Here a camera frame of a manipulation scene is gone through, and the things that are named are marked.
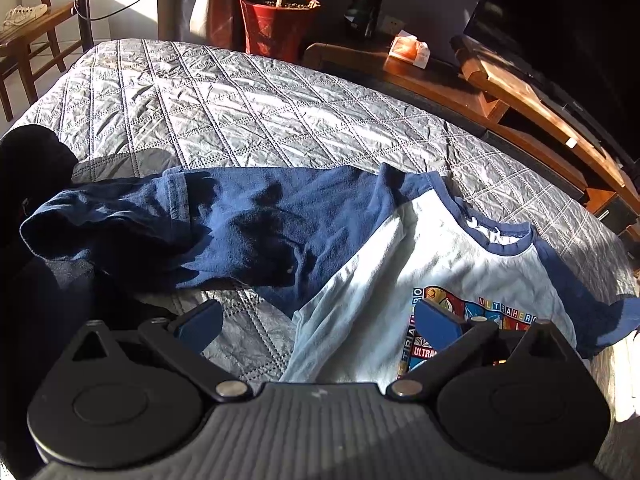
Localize wooden TV stand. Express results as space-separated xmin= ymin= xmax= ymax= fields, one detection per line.
xmin=451 ymin=36 xmax=639 ymax=240

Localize black speaker with ring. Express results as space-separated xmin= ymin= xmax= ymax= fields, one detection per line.
xmin=344 ymin=0 xmax=383 ymax=38

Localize red plant pot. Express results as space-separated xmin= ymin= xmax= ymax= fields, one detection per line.
xmin=240 ymin=0 xmax=321 ymax=63

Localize black flat screen television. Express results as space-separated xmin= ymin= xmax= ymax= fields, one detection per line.
xmin=464 ymin=0 xmax=639 ymax=159

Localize grey quilted bedspread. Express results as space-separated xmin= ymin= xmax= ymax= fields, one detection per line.
xmin=0 ymin=38 xmax=640 ymax=480

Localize white shoes on chair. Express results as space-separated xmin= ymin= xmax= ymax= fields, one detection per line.
xmin=1 ymin=3 xmax=49 ymax=32

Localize blue white raglan t-shirt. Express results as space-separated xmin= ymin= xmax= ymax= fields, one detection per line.
xmin=20 ymin=165 xmax=639 ymax=386

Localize wooden chair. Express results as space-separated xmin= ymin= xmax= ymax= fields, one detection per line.
xmin=1 ymin=0 xmax=85 ymax=122

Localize low wooden bench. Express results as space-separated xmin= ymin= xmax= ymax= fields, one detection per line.
xmin=303 ymin=42 xmax=587 ymax=203

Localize orange tissue box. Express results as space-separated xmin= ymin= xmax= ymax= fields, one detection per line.
xmin=388 ymin=29 xmax=431 ymax=70

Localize beige curtain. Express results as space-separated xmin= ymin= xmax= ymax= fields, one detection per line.
xmin=157 ymin=0 xmax=241 ymax=49

